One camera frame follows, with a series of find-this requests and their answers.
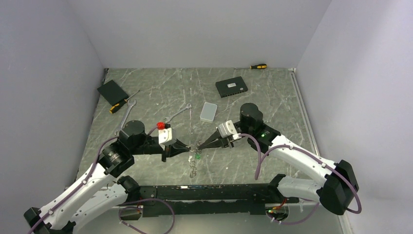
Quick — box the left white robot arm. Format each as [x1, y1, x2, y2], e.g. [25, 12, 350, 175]
[24, 120, 190, 234]

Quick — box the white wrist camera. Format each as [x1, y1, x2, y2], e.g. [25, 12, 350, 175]
[158, 127, 177, 146]
[217, 120, 242, 141]

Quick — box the black flat box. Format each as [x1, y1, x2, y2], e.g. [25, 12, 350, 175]
[97, 80, 129, 106]

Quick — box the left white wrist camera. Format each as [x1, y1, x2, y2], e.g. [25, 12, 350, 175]
[158, 127, 177, 146]

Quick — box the yellow black screwdriver at wall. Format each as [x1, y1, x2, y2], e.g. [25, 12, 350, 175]
[235, 63, 267, 70]

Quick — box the small silver wrench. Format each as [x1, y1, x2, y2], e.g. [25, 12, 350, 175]
[164, 103, 192, 123]

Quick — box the yellow black screwdriver near box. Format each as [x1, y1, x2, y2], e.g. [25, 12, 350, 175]
[110, 90, 140, 114]

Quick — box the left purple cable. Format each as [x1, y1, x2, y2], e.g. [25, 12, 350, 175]
[27, 122, 175, 234]

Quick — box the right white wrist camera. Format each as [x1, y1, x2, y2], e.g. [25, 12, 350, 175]
[217, 120, 242, 141]

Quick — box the large silver wrench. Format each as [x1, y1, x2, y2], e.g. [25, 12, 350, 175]
[113, 99, 137, 136]

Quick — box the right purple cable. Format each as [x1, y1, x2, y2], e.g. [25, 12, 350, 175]
[239, 133, 363, 226]

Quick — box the purple cable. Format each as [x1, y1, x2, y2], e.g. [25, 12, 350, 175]
[27, 122, 175, 234]
[239, 133, 363, 226]

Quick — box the black network switch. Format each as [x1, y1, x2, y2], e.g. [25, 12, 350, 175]
[215, 76, 248, 98]

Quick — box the grey plastic box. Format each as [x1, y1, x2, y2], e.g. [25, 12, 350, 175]
[200, 102, 218, 123]

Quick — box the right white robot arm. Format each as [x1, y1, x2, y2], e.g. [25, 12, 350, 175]
[197, 103, 362, 215]

